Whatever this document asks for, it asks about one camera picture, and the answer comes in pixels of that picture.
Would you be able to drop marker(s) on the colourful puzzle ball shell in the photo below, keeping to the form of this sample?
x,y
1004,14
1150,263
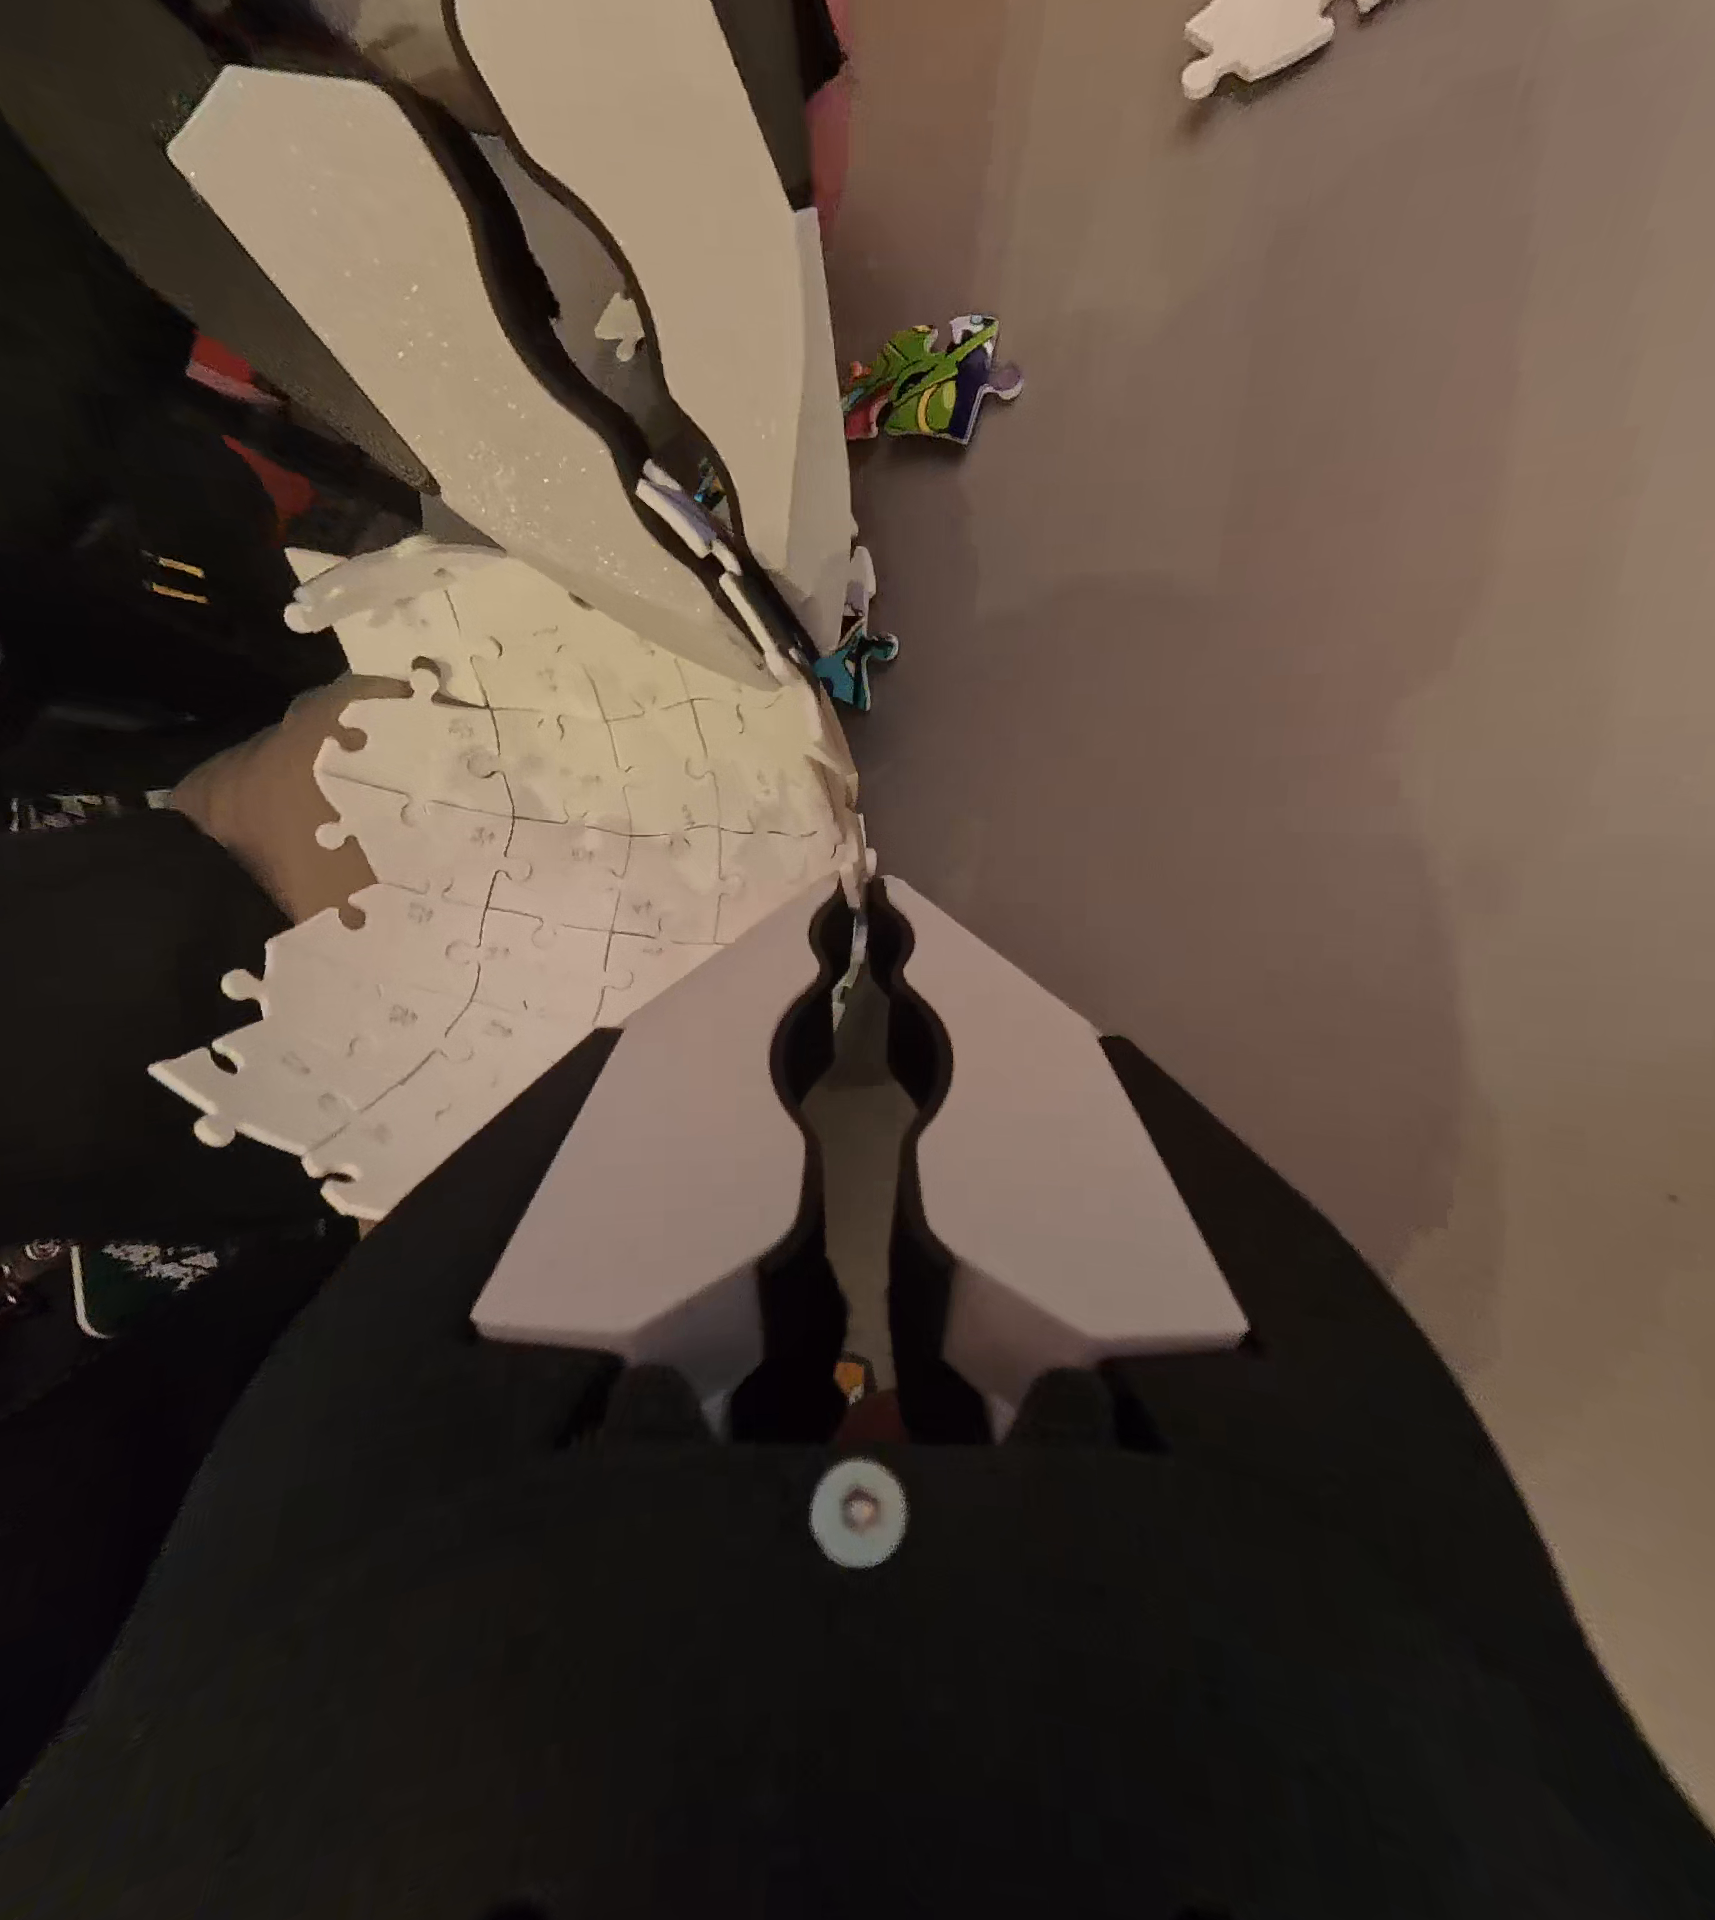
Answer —
x,y
496,840

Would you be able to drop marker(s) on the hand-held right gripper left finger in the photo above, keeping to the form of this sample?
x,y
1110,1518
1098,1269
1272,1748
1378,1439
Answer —
x,y
618,1201

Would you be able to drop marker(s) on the green colourful puzzle piece pair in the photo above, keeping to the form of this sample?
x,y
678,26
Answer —
x,y
940,383

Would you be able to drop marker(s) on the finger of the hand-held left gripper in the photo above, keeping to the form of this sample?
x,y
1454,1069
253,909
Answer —
x,y
376,300
692,225

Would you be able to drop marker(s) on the blue red puzzle piece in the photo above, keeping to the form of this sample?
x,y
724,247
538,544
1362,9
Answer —
x,y
858,672

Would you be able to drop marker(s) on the white joined puzzle piece pair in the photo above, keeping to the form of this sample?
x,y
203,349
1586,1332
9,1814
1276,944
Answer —
x,y
1256,38

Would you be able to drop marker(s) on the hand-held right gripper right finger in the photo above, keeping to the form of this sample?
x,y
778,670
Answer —
x,y
1068,1201

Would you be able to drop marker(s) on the person's dark clothing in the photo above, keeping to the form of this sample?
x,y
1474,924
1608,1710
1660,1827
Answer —
x,y
47,1020

